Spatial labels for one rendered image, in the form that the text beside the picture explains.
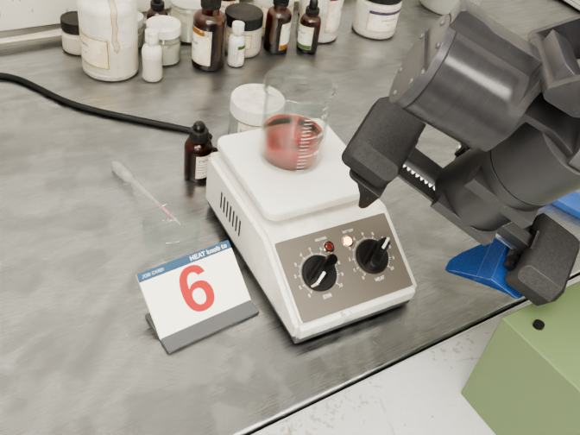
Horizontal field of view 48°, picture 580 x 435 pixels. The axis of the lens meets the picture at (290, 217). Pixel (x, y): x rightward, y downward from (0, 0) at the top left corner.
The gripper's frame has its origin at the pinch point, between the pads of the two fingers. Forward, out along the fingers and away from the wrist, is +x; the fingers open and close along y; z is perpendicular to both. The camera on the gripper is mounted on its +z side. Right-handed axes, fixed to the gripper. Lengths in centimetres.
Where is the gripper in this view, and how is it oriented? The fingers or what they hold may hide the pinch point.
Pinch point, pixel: (426, 222)
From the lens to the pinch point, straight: 53.2
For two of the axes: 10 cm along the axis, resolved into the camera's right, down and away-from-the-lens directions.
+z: 4.8, -7.5, 4.5
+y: -8.1, -5.8, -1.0
